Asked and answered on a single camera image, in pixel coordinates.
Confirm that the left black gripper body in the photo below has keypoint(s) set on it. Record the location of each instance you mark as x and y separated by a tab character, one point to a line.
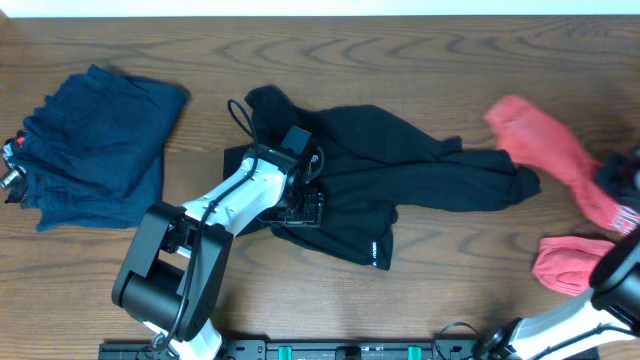
302	210

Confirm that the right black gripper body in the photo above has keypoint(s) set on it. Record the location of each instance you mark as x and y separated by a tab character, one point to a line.
621	181

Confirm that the black t-shirt with white logo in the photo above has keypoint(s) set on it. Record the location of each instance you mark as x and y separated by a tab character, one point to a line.
374	162

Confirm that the red t-shirt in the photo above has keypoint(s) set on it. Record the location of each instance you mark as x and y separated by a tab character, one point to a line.
534	138

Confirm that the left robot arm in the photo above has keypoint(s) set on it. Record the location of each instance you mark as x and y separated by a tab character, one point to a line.
171	276

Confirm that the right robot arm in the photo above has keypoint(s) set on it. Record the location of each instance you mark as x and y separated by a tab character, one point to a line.
606	312

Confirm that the folded navy blue garment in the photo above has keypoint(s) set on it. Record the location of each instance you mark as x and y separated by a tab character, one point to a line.
93	153

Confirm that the dark garment with printed graphic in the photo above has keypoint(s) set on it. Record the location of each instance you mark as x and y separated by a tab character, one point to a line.
14	180

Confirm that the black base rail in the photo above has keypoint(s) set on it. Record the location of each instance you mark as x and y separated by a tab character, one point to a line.
261	350

